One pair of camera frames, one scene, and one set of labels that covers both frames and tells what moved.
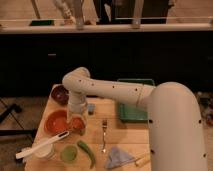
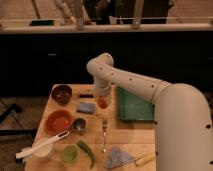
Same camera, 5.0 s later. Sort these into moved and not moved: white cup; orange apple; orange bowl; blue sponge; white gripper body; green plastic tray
Moved: white gripper body; orange apple
Not moved: blue sponge; green plastic tray; orange bowl; white cup
